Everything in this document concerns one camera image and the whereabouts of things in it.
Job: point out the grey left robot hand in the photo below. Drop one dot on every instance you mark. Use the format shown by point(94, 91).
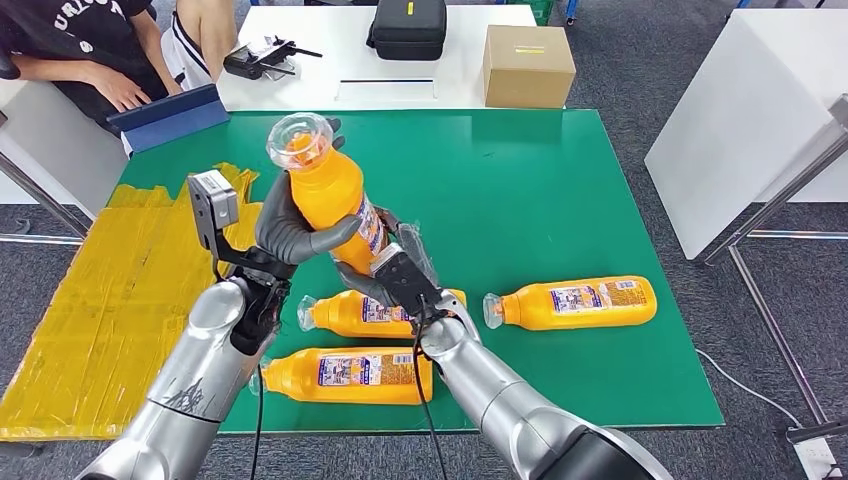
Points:
point(285, 235)

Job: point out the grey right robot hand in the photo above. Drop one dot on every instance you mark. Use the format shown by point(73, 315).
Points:
point(420, 248)

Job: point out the orange detergent bottle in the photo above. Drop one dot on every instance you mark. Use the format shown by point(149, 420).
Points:
point(371, 394)
point(576, 319)
point(344, 319)
point(324, 192)

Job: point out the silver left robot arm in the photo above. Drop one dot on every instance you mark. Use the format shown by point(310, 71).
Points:
point(192, 371)

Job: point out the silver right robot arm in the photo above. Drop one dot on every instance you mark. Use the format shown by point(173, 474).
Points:
point(503, 404)

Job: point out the green table mat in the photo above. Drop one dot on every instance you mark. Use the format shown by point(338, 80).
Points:
point(517, 199)

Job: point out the blue tablet case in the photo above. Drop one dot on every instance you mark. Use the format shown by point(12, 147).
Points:
point(172, 121)

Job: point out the black remote controller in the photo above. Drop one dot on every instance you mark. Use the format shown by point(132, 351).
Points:
point(248, 63)

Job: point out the brown cardboard box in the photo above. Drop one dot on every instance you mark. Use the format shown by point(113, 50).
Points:
point(528, 71)

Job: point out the person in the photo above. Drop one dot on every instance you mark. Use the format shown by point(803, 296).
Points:
point(93, 53)
point(212, 33)

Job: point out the yellow taped plastic sheet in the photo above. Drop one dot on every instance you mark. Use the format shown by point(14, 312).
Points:
point(79, 298)

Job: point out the black carrying case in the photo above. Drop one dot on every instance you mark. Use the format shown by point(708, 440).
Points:
point(407, 32)

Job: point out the white desk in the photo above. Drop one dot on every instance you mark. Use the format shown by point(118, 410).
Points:
point(53, 166)

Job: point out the green plastic crate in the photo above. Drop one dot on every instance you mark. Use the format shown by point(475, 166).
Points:
point(540, 10)

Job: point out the blue metal leg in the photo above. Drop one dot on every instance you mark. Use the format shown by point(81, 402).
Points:
point(571, 10)

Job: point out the large white table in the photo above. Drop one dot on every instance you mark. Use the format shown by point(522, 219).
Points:
point(748, 119)

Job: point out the white power strip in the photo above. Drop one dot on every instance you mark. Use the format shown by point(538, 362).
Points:
point(818, 460)

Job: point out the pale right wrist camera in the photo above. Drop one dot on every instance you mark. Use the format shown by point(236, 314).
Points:
point(404, 281)

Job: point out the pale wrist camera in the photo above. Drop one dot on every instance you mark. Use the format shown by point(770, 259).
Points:
point(213, 199)
point(404, 281)

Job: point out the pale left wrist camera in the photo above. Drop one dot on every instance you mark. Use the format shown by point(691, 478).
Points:
point(213, 199)

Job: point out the metal table leg frame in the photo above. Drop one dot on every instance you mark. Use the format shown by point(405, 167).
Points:
point(40, 192)

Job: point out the metal stand frame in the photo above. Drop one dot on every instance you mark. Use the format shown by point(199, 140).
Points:
point(782, 192)

